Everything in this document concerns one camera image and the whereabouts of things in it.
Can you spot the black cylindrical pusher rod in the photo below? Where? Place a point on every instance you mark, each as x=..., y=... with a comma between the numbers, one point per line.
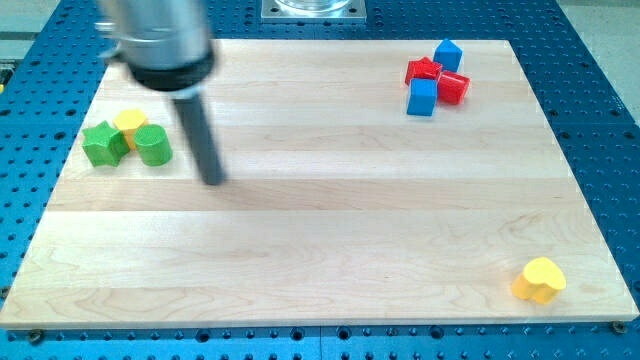
x=194, y=121

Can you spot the yellow heart block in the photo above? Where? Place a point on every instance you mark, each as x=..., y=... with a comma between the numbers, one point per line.
x=541, y=280

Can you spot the blue perforated table plate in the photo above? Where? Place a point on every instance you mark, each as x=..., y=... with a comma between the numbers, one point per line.
x=51, y=91

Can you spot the yellow hexagon block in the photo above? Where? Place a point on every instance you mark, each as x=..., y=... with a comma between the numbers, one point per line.
x=128, y=122

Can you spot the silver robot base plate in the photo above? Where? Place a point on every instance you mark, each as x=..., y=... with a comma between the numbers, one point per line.
x=313, y=11

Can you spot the green star block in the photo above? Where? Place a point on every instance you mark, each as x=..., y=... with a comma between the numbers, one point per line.
x=104, y=145

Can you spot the green cylinder block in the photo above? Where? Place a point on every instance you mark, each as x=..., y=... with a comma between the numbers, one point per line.
x=153, y=145

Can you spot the blue cube block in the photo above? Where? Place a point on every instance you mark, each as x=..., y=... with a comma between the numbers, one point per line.
x=422, y=97

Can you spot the red cylinder block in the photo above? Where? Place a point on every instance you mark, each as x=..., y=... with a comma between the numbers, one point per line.
x=452, y=87

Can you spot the wooden board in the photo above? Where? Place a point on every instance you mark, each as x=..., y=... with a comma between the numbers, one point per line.
x=339, y=208

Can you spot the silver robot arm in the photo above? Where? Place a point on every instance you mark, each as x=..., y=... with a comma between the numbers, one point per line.
x=166, y=46

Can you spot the blue pentagon block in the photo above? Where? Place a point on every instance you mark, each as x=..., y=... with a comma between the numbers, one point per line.
x=449, y=55

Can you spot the red star block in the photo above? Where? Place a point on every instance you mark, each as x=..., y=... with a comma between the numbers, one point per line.
x=423, y=68

